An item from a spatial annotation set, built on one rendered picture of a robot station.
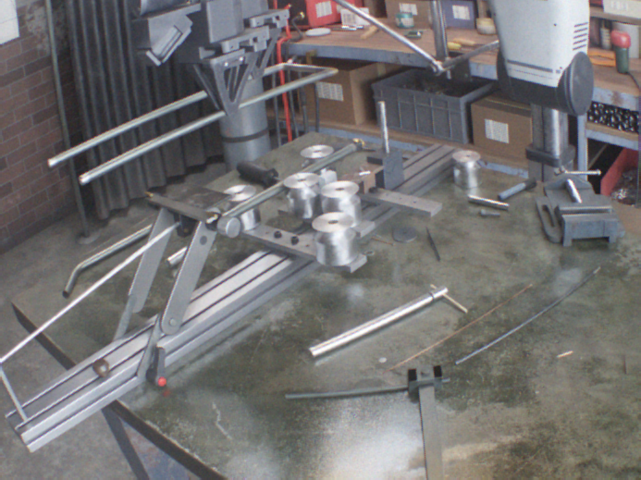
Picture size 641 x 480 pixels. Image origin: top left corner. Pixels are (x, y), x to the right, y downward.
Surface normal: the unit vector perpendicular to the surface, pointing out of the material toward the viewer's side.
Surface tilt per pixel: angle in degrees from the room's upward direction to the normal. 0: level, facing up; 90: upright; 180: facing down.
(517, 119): 94
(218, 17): 90
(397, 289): 0
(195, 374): 0
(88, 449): 0
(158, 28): 90
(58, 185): 90
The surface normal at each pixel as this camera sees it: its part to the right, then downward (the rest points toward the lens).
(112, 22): -0.01, 0.44
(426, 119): -0.65, 0.40
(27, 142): 0.76, 0.22
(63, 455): -0.11, -0.89
